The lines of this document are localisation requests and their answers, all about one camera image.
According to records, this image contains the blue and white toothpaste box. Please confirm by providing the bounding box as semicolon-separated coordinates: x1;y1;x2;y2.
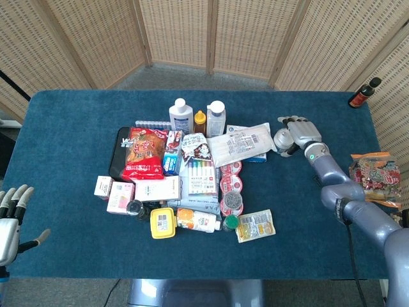
163;150;183;177

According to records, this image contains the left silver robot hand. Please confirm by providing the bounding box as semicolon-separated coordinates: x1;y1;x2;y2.
0;184;52;267

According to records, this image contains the yellow and grey sachet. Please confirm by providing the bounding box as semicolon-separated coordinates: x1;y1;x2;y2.
235;209;276;244

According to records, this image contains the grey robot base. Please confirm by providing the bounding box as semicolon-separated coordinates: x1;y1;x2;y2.
127;278;265;307

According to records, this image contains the white-capped clear vial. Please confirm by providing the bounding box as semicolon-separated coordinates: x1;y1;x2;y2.
273;129;295;154

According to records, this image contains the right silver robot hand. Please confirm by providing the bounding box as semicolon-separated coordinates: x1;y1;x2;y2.
277;115;323;157

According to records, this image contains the white plastic noodle pack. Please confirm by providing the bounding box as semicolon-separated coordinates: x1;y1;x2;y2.
206;122;278;168

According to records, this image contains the dark brown sauce bottle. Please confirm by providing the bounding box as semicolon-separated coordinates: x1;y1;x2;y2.
348;77;382;109

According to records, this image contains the blue table cloth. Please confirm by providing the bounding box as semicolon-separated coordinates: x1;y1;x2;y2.
2;89;400;281

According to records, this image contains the red and white small packet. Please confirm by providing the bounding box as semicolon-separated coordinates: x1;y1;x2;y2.
165;129;183;154

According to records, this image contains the colourful snack bag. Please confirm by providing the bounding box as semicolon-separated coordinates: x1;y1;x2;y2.
348;152;402;209

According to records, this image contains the coloured marker pen set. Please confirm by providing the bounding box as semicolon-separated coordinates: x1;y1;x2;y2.
187;159;219;196

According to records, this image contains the woven bamboo folding screen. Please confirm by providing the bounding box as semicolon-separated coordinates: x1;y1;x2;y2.
0;0;409;180

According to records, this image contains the black cable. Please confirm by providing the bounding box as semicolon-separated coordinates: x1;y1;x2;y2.
345;220;368;307

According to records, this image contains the green-capped clear vial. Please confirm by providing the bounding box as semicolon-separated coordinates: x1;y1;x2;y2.
222;214;240;232

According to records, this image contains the clear bottle with white cap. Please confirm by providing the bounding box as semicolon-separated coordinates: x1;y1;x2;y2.
206;100;226;138

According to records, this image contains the grey battery strip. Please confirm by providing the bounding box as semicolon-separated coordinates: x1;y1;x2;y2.
135;120;172;130

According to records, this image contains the red snack bag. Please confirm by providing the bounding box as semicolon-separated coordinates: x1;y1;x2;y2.
121;127;169;180

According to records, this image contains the white cartoon snack pouch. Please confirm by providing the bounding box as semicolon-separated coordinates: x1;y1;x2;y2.
180;133;214;168

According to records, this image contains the yellow lidded container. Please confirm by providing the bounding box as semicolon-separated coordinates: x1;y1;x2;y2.
150;207;178;240

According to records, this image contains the amber honey bottle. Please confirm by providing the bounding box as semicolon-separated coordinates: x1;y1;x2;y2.
194;110;206;134

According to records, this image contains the wide white box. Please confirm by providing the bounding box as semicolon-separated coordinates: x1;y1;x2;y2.
134;175;182;203

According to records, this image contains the red and white cup pack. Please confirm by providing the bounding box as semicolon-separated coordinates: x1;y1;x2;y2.
219;161;245;216

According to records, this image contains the orange drink bottle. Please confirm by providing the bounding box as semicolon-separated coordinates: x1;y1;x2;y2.
176;207;222;233

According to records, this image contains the white bottle with blue label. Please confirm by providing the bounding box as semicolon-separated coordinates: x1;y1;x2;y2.
169;98;194;136

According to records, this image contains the black flat box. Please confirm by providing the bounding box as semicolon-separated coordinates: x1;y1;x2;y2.
108;127;132;182

